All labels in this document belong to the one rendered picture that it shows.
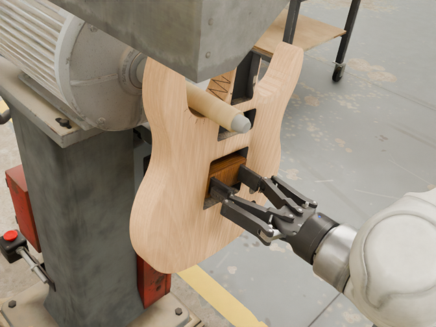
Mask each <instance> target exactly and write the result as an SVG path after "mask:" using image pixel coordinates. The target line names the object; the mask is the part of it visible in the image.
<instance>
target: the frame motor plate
mask: <svg viewBox="0 0 436 327"><path fill-rule="evenodd" d="M20 73H24V71H22V70H21V69H20V68H18V67H17V66H16V65H14V64H13V63H12V62H10V61H9V60H7V59H6V58H4V57H0V94H1V95H2V96H3V97H4V98H5V99H6V100H7V101H8V102H10V103H11V104H12V105H13V106H14V107H16V108H17V109H18V110H19V111H20V112H21V113H22V114H23V115H25V116H26V117H27V118H28V119H29V120H31V121H32V122H33V123H34V124H35V125H36V126H37V127H38V128H40V129H41V130H42V131H43V132H44V133H46V134H47V135H48V136H49V137H50V138H51V139H52V140H53V141H55V142H56V143H57V144H58V145H59V146H61V148H66V147H69V146H71V145H74V144H76V143H79V142H81V141H84V140H86V139H89V138H92V137H94V136H96V135H99V134H102V133H103V132H107V131H108V130H102V129H99V128H97V127H94V128H91V129H89V130H84V129H82V128H81V127H79V126H78V125H77V124H76V123H75V122H73V121H72V120H71V119H70V118H68V117H67V116H66V115H64V114H63V113H62V112H61V111H60V110H58V109H57V108H56V107H54V106H53V105H52V104H51V103H49V102H48V101H47V100H45V99H44V98H43V97H42V96H41V95H39V94H38V93H36V92H35V91H34V90H33V89H32V88H30V87H29V86H28V85H26V84H25V83H24V82H23V81H22V80H20V79H19V78H18V75H19V74H20Z"/></svg>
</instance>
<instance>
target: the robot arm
mask: <svg viewBox="0 0 436 327"><path fill-rule="evenodd" d="M237 180H239V181H240V182H242V183H243V184H244V185H246V186H248V187H249V188H250V189H252V190H254V191H258V190H259V191H258V193H263V194H264V195H265V196H266V197H267V198H268V200H269V201H270V202H271V203H272V204H273V205H274V207H275V208H276V209H275V208H273V207H269V208H266V207H263V206H260V205H259V204H256V203H253V202H251V201H249V200H246V199H243V198H241V197H238V196H236V195H233V194H234V190H233V189H232V188H230V187H228V186H227V185H226V184H224V183H222V182H221V181H220V180H218V179H216V178H215V177H214V176H213V177H211V178H210V186H209V190H208V193H209V194H210V195H211V196H212V197H213V198H215V199H216V200H218V201H219V202H221V203H222V206H221V211H220V214H221V215H222V216H224V217H226V218H227V219H229V220H231V221H232V222H233V223H235V224H236V225H238V226H240V227H241V228H243V229H245V230H246V231H247V232H250V233H251V234H252V235H254V236H256V237H257V238H258V239H259V240H260V241H261V242H262V243H263V244H264V245H265V246H270V245H271V241H273V240H275V239H279V240H281V241H285V242H287V243H289V244H290V245H291V247H292V249H293V252H294V253H295V254H296V255H297V256H299V257H300V258H302V259H303V260H304V261H306V262H307V263H309V264H310V265H312V266H313V272H314V273H315V274H316V275H317V276H319V277H320V278H322V279H323V280H324V281H325V282H327V283H329V284H330V285H331V286H332V287H334V288H336V290H337V291H338V292H340V293H342V294H344V296H346V297H347V298H348V299H350V301H351V302H352V303H353V304H354V305H355V306H356V308H357V309H358V310H359V311H360V312H361V313H362V314H363V315H364V316H366V318H368V320H370V321H371V322H373V323H374V324H375V325H376V326H377V327H436V188H434V189H432V190H430V191H427V192H423V193H414V192H409V193H406V194H405V195H404V196H403V197H401V198H400V199H399V200H397V201H396V202H394V203H393V204H392V205H390V206H389V207H387V208H385V209H383V210H381V211H380V212H378V213H376V214H374V215H373V216H372V217H371V218H370V219H368V220H367V221H366V222H365V223H364V224H363V226H362V227H361V228H360V229H359V230H358V229H356V228H354V227H353V226H351V225H349V224H348V223H343V224H340V225H339V223H337V222H336V221H334V220H333V219H331V218H329V217H328V216H326V215H325V214H323V213H321V212H316V213H315V211H316V209H317V206H318V203H317V202H316V201H314V200H311V199H309V198H307V197H305V196H304V195H303V194H301V193H299V192H298V191H297V190H295V189H294V188H292V187H291V186H290V185H288V184H287V183H285V182H284V181H283V180H281V179H280V178H278V177H277V176H274V175H273V176H271V178H267V177H266V176H264V177H262V176H260V175H259V174H257V173H255V172H254V171H252V170H251V169H249V168H248V167H246V166H244V165H243V164H240V166H239V172H238V176H237ZM276 184H277V187H276ZM259 187H260V188H259ZM233 202H234V203H233ZM271 215H272V219H271V223H270V218H271Z"/></svg>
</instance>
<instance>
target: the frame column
mask: <svg viewBox="0 0 436 327"><path fill-rule="evenodd" d="M0 96H1V98H2V99H3V100H4V102H5V103H6V105H7V106H8V107H9V109H10V115H11V118H12V123H13V127H14V132H15V135H16V141H17V144H18V149H19V155H20V158H21V163H22V167H23V172H24V175H25V181H26V184H27V189H28V192H29V198H30V203H31V207H32V212H33V216H34V221H35V224H36V229H37V233H38V238H39V242H40V247H41V250H42V256H43V261H44V264H45V270H46V273H47V274H48V275H49V276H50V277H51V279H52V280H53V281H54V284H55V287H56V292H54V291H53V290H52V289H51V287H50V286H49V292H48V294H47V296H46V298H45V300H44V302H43V306H44V308H45V309H46V310H47V311H48V312H49V314H50V315H51V316H52V318H53V319H54V320H55V321H56V323H57V324H58V325H59V327H125V326H126V325H128V324H129V323H130V322H132V321H133V320H134V319H136V318H137V317H139V316H140V315H141V314H142V313H144V312H145V311H147V309H148V308H147V309H144V307H143V303H142V301H141V297H140V294H139V290H138V275H137V253H136V251H135V250H134V248H133V246H132V243H131V240H130V215H131V211H132V206H133V203H134V199H135V183H134V138H133V128H130V129H128V130H120V131H107V132H103V133H102V134H99V135H96V136H94V137H92V138H89V139H86V140H84V141H81V142H79V143H76V144H74V145H71V146H69V147H66V148H61V146H59V145H58V144H57V143H56V142H55V141H53V140H52V139H51V138H50V137H49V136H48V135H47V134H46V133H44V132H43V131H42V130H41V129H40V128H38V127H37V126H36V125H35V124H34V123H33V122H32V121H31V120H29V119H28V118H27V117H26V116H25V115H23V114H22V113H21V112H20V111H19V110H18V109H17V108H16V107H14V106H13V105H12V104H11V103H10V102H8V101H7V100H6V99H5V98H4V97H3V96H2V95H1V94H0Z"/></svg>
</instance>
